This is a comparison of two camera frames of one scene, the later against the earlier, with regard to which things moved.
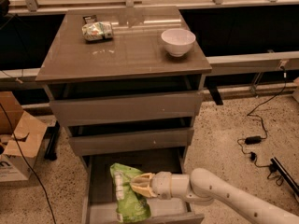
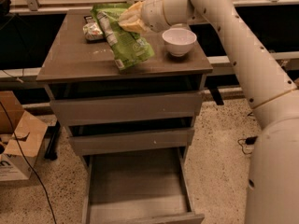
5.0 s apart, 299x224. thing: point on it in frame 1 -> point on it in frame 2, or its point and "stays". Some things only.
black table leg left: [50, 135] stays
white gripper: [162, 186] -> [152, 13]
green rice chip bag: [131, 207] -> [128, 48]
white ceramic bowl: [177, 41] stays
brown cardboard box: [21, 136] stays
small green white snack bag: [97, 32] stays
